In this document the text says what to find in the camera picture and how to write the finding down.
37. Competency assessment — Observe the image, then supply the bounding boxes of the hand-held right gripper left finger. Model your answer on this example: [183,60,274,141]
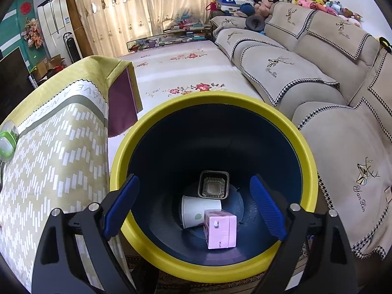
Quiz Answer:
[31,174,141,294]

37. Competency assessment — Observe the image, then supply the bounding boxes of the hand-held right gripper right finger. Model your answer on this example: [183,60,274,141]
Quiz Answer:
[249,174,359,294]

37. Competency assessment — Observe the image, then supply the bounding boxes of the pink carton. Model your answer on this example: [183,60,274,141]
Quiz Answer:
[203,209,238,249]

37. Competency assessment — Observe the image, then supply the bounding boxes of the yellow rimmed dark bin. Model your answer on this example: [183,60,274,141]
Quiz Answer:
[109,91,319,284]

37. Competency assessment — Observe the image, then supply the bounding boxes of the black plastic tray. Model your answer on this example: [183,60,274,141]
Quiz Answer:
[198,171,230,201]

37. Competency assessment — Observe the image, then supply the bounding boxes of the white paper cup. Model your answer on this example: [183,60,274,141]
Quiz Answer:
[181,195,222,229]

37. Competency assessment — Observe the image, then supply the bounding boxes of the yellow green patterned tablecloth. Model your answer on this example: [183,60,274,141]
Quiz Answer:
[0,55,143,294]

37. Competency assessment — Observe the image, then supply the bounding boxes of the green white plastic container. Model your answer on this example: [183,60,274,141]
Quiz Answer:
[0,121,19,163]

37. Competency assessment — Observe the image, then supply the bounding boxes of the white floral mattress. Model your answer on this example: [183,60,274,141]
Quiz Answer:
[108,39,267,138]

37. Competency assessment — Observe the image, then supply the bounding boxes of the beige sofa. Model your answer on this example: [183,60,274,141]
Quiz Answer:
[210,1,392,261]

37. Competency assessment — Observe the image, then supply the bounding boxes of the brown cardboard box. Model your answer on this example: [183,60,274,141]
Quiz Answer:
[43,54,66,72]

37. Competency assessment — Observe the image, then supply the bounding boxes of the long narrow mirror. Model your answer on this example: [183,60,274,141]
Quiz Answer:
[126,34,166,52]

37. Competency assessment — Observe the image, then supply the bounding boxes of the black upright cylinder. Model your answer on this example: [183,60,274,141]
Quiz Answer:
[63,32,82,65]

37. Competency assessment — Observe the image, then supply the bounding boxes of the black television screen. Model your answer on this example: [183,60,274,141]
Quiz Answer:
[0,47,31,123]

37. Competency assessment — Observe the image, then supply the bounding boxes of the black round cushion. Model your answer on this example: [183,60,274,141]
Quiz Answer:
[246,15,266,33]

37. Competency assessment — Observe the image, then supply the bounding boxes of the brown wooden panel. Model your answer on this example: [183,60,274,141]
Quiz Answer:
[66,0,93,59]

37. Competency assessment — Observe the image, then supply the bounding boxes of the pile of books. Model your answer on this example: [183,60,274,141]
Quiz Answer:
[162,18,212,42]

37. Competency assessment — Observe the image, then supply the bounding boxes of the cream curtains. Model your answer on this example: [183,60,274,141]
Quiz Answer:
[63,0,245,59]

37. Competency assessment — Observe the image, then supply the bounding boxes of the pink plush bear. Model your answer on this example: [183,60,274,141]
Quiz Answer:
[254,0,276,17]

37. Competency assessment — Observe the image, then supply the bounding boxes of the star printed bag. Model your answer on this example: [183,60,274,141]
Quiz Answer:
[216,0,255,14]

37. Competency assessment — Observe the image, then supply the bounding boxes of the pile of plush toys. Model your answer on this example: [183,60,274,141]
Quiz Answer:
[269,0,363,28]

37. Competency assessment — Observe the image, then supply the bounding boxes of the artificial flower wall decoration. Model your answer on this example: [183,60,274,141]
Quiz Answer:
[23,18,43,49]

